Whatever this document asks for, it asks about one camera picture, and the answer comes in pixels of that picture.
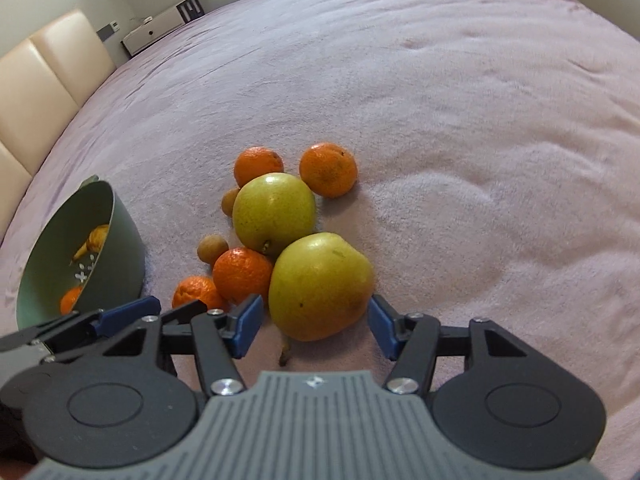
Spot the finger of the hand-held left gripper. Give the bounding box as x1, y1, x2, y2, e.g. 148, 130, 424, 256
47, 296, 162, 356
157, 301, 208, 325

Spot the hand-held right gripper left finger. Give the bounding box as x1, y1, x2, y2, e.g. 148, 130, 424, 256
100, 294, 264, 397

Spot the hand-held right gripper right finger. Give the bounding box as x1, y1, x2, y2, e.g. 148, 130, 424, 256
367, 294, 528, 397

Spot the orange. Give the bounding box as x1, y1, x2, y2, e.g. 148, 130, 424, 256
234, 146, 285, 188
212, 247, 275, 306
172, 276, 226, 311
299, 142, 359, 198
60, 286, 83, 315

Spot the brown longan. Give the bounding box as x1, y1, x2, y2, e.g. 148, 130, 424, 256
197, 235, 230, 264
221, 187, 242, 217

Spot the green bowl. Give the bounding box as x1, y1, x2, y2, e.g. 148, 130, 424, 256
15, 175, 147, 331

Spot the yellow-green pear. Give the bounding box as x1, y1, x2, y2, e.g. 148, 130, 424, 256
232, 172, 317, 257
268, 232, 376, 367

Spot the yellow banana bunch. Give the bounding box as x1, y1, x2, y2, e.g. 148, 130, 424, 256
72, 225, 110, 262

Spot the cream padded headboard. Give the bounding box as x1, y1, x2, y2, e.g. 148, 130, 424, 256
0, 9, 118, 241

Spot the white nightstand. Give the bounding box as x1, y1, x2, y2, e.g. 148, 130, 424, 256
121, 0, 207, 58

